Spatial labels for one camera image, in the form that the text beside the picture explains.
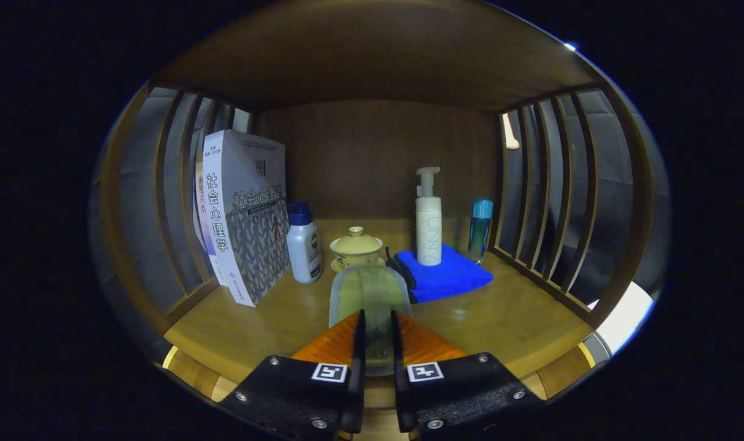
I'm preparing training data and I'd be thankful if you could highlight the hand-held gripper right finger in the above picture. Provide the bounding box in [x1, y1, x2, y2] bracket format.
[390, 309, 544, 441]

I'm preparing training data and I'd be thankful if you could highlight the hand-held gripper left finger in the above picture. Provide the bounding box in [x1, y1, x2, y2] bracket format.
[217, 309, 367, 441]

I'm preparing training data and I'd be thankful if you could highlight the wooden countertop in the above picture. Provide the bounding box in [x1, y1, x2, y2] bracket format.
[163, 217, 595, 380]

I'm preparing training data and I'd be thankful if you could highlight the brown wooden cabinet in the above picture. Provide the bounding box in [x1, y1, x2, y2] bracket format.
[90, 0, 672, 441]

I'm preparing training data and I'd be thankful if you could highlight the blue folded cloth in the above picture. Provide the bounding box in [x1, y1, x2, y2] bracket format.
[396, 244, 494, 304]

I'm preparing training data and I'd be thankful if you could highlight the white bottle with blue cap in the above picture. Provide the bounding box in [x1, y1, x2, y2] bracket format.
[286, 202, 323, 284]

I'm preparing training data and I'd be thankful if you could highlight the yellow lidded teacup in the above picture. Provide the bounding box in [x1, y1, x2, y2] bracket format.
[329, 226, 386, 273]

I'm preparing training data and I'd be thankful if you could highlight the clear blue bottle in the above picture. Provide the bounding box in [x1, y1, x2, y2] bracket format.
[468, 198, 494, 265]

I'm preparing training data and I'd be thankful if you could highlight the thick white book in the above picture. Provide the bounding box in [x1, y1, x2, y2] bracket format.
[201, 129, 291, 307]

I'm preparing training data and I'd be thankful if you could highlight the white pump bottle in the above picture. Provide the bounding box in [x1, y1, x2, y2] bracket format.
[415, 167, 443, 266]

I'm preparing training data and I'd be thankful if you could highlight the thin purple book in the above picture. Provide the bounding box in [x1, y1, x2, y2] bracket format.
[193, 150, 225, 285]

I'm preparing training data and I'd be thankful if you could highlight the black strap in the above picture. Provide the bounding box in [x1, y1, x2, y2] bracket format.
[385, 246, 418, 291]

